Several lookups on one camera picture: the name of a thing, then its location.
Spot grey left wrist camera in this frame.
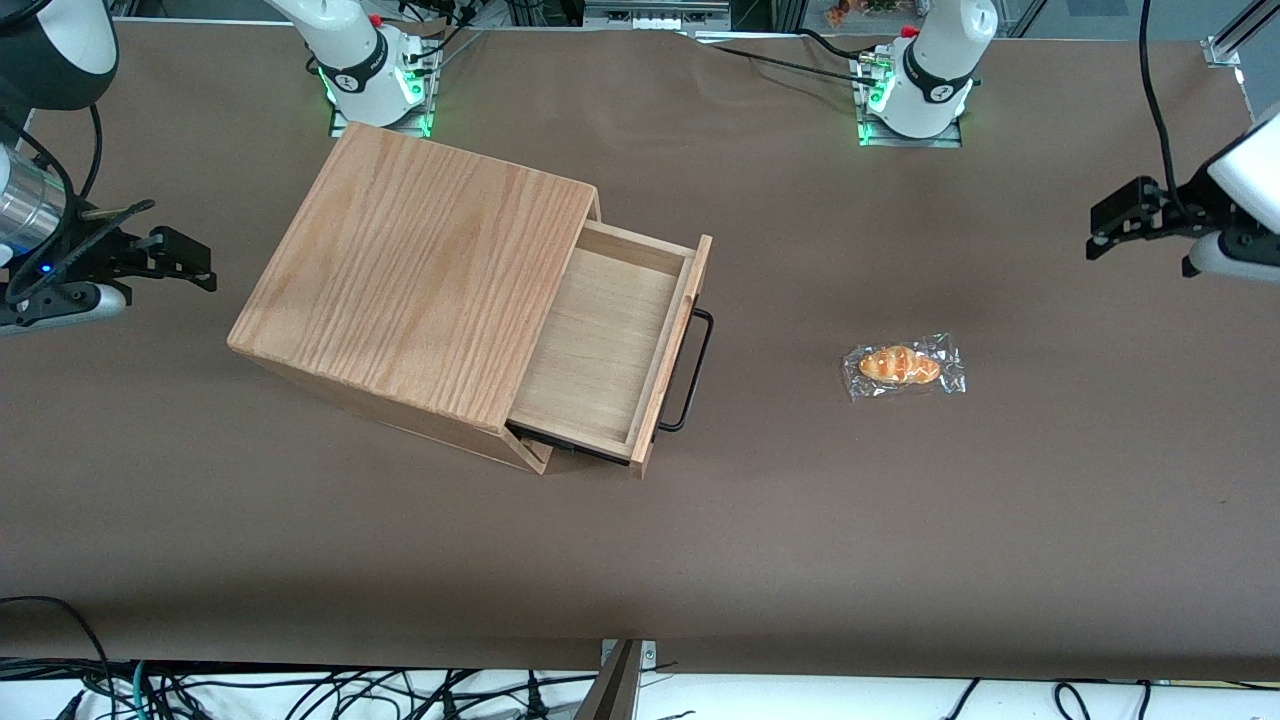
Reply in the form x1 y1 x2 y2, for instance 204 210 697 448
1182 230 1280 284

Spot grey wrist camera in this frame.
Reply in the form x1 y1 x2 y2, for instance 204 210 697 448
1182 230 1280 284
0 283 129 336

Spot dark grey metal post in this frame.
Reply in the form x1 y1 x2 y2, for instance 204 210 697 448
575 640 643 720

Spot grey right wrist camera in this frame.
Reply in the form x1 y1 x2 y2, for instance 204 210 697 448
0 283 129 336

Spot bread roll in clear wrap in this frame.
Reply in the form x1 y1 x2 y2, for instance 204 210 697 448
841 332 968 403

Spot light wooden drawer cabinet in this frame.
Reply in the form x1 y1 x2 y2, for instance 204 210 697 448
227 120 603 476

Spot short black table cable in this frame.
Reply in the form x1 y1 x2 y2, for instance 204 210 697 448
797 28 881 66

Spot aluminium frame profile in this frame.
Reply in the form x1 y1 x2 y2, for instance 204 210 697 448
1205 0 1280 69

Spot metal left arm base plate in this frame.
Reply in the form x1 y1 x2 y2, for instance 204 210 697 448
853 50 966 149

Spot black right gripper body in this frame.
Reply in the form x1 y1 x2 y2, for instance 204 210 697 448
5 200 156 301

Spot tangled black floor cables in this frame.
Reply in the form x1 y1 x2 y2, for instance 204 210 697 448
150 665 601 720

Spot black metal drawer handle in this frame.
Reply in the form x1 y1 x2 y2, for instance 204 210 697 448
655 307 715 433

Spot long black table cable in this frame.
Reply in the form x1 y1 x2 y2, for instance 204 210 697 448
700 38 886 89

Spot light wooden drawer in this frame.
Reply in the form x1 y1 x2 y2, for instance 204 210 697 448
505 220 714 481

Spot black looped floor cable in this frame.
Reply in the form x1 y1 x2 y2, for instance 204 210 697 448
0 596 113 701

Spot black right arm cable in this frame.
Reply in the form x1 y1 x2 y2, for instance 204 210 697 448
78 103 104 201

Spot grey metal background equipment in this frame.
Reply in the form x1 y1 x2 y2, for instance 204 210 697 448
585 0 731 33

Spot brown table cover sheet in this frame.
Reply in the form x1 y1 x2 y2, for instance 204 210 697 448
0 20 1280 683

